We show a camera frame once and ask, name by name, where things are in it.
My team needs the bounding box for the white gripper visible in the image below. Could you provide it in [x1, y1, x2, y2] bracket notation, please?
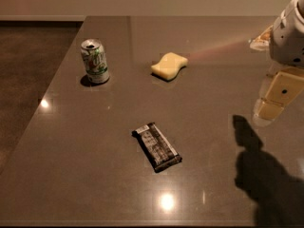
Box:
[250, 0, 304, 126]

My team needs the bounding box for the black chocolate bar wrapper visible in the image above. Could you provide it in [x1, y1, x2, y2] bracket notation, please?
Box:
[132, 123, 182, 173]

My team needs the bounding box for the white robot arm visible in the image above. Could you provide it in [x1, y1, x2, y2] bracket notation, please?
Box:
[250, 0, 304, 126]

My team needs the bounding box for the green white soda can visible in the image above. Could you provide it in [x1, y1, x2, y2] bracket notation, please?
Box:
[81, 39, 109, 85]

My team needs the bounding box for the yellow sponge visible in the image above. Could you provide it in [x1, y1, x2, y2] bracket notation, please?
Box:
[151, 52, 188, 81]

